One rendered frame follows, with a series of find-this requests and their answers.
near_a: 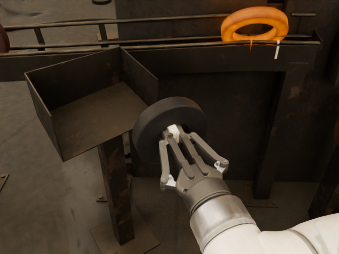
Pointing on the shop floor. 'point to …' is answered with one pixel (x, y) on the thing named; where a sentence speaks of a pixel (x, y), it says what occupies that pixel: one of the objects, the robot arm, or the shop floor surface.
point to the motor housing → (328, 186)
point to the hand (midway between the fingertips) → (169, 127)
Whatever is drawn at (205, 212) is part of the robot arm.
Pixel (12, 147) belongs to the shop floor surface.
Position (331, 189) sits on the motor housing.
